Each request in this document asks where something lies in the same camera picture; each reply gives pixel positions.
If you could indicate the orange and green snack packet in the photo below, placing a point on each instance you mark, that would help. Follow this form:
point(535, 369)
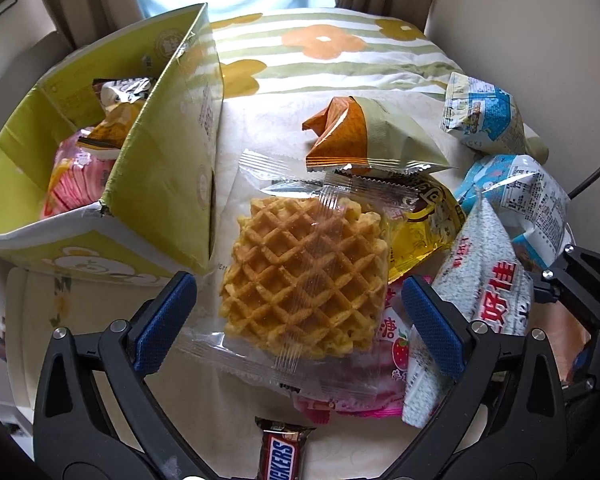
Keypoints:
point(390, 135)

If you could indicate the white speckled snack packet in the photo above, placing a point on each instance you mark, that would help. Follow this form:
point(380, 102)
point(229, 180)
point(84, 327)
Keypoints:
point(480, 260)

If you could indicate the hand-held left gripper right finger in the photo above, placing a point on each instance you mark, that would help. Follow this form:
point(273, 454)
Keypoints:
point(432, 325)

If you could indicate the silver snack packet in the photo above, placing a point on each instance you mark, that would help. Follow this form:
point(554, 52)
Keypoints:
point(125, 90)

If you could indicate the pale orange snack packet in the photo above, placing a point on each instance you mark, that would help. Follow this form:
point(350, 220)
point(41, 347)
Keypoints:
point(565, 340)

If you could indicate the yellow-orange snack packet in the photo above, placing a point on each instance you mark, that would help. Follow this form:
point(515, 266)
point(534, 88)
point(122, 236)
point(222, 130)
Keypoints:
point(115, 125)

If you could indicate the pink strawberry snack packet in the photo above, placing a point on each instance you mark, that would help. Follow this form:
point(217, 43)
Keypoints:
point(395, 350)

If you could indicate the green cardboard box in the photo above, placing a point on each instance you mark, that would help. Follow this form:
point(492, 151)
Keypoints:
point(170, 160)

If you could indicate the yellow snack packet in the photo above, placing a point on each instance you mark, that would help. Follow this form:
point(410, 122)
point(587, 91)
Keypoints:
point(420, 230)

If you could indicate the clear-wrapped waffle packet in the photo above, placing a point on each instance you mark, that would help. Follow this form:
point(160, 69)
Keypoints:
point(300, 275)

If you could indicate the brown chocolate bar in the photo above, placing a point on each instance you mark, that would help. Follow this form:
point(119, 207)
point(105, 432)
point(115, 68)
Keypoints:
point(282, 455)

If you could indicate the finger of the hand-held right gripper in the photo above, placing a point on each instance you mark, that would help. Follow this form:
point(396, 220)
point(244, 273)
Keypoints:
point(580, 280)

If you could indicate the blue and white snack packet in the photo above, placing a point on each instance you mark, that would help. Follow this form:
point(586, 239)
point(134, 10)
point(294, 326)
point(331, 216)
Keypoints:
point(485, 110)
point(525, 195)

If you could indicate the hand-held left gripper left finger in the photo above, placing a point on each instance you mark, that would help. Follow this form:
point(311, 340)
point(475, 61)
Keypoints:
point(165, 320)

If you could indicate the striped floral cloth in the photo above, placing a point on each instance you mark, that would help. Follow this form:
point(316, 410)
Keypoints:
point(330, 65)

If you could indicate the pink and orange snack packet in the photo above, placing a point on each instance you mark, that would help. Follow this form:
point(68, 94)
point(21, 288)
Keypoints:
point(75, 180)

